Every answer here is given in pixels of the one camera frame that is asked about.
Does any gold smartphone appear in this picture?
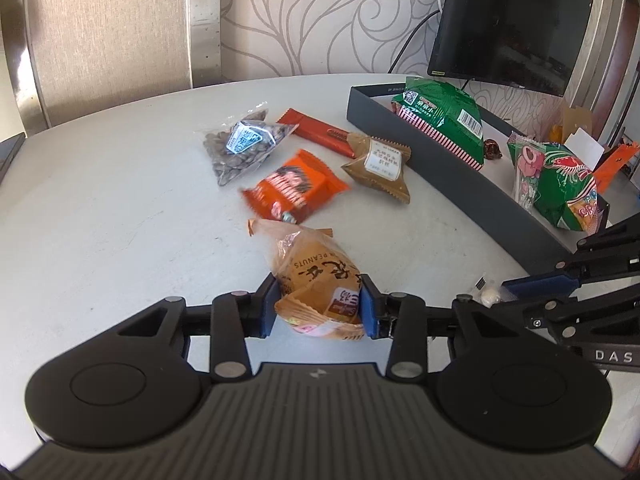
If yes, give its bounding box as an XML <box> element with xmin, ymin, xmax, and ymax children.
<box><xmin>0</xmin><ymin>132</ymin><xmax>27</xmax><ymax>182</ymax></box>

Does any orange peanut snack bag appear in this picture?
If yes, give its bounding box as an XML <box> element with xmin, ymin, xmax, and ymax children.
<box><xmin>247</xmin><ymin>219</ymin><xmax>364</xmax><ymax>340</ymax></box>

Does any green pea snack bag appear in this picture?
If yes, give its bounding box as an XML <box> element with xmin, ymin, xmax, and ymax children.
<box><xmin>392</xmin><ymin>77</ymin><xmax>485</xmax><ymax>171</ymax></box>

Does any clear sunflower seed packet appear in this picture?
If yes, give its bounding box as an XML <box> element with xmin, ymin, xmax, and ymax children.
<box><xmin>203</xmin><ymin>108</ymin><xmax>298</xmax><ymax>188</ymax></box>

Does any black wall television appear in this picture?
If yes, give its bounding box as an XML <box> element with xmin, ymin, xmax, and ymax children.
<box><xmin>428</xmin><ymin>0</ymin><xmax>593</xmax><ymax>96</ymax></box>

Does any green shrimp chips bag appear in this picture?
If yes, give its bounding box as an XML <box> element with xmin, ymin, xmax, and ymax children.
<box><xmin>533</xmin><ymin>142</ymin><xmax>601</xmax><ymax>235</ymax></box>

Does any brown labelled snack packet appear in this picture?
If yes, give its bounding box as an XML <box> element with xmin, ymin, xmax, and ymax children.
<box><xmin>342</xmin><ymin>132</ymin><xmax>411</xmax><ymax>204</ymax></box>

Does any dark shallow tray box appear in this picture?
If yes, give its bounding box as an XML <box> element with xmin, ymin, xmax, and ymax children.
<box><xmin>346</xmin><ymin>82</ymin><xmax>582</xmax><ymax>274</ymax></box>

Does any red chocolate wafer bar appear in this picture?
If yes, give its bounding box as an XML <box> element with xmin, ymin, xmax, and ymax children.
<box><xmin>278</xmin><ymin>108</ymin><xmax>355</xmax><ymax>159</ymax></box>

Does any orange blue cardboard box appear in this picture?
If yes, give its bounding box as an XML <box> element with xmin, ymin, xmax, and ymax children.
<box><xmin>548</xmin><ymin>101</ymin><xmax>639</xmax><ymax>195</ymax></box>

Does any orange red snack packet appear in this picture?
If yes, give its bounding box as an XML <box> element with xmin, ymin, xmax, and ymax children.
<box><xmin>241</xmin><ymin>150</ymin><xmax>349</xmax><ymax>224</ymax></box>

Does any small white candy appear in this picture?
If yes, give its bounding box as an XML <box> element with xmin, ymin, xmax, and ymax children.
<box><xmin>471</xmin><ymin>275</ymin><xmax>506</xmax><ymax>308</ymax></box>

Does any pink cartoon candy packet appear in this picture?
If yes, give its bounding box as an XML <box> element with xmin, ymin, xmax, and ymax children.
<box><xmin>506</xmin><ymin>133</ymin><xmax>546</xmax><ymax>210</ymax></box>

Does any brown foil candy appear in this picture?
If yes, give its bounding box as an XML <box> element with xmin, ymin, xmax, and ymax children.
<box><xmin>484</xmin><ymin>139</ymin><xmax>502</xmax><ymax>160</ymax></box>

